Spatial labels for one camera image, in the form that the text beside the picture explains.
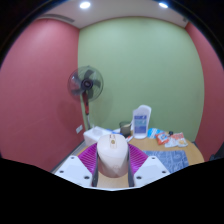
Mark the blue patterned mouse pad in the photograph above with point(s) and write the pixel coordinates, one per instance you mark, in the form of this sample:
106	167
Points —
170	160

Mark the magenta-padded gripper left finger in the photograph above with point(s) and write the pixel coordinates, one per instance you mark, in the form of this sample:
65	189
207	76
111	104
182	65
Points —
85	159

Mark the white wall outlet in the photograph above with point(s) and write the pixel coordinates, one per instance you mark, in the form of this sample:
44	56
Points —
79	129

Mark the dark mesh pen cup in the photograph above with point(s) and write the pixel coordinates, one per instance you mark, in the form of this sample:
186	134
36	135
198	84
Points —
125	129

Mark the black standing fan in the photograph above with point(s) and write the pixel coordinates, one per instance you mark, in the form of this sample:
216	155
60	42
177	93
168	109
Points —
86	83

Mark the small black object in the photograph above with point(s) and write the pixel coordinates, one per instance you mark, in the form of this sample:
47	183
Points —
170	132

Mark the white and orange snack packet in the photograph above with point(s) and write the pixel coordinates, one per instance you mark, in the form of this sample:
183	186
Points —
180	140

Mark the round ceiling light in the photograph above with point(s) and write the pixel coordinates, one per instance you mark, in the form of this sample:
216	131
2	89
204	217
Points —
163	5
85	5

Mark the pale pink computer mouse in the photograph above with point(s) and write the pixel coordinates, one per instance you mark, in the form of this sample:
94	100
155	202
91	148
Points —
112	155

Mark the white tissue box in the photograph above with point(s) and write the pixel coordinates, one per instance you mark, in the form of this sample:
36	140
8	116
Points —
93	136

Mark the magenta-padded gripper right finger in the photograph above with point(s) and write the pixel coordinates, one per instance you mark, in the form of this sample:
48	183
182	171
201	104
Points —
138	159

